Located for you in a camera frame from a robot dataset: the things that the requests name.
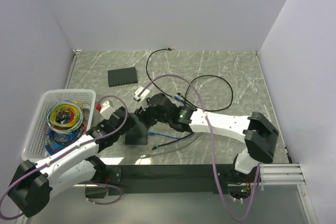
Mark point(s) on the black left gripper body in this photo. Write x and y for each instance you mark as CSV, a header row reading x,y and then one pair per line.
x,y
130,122

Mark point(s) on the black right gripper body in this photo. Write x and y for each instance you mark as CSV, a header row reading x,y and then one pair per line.
x,y
148,113

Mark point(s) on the dark grey network switch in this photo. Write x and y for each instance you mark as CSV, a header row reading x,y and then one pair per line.
x,y
138,135

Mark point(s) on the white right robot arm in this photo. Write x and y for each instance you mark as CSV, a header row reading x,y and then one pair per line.
x,y
255,131

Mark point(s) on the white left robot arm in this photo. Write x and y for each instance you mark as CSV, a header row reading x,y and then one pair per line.
x,y
34,184

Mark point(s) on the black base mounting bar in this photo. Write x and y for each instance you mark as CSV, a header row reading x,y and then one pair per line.
x,y
145,179

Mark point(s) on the white plastic mesh basket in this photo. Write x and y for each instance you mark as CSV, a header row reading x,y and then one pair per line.
x,y
34,146

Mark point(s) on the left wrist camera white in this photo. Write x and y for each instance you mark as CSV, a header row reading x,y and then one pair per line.
x,y
105,108

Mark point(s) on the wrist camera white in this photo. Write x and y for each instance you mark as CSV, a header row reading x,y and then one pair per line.
x,y
141,94
105,108

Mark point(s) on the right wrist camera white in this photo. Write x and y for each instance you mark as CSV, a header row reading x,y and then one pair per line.
x,y
141,94

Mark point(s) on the aluminium rail frame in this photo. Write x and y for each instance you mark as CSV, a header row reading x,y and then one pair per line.
x,y
282,174

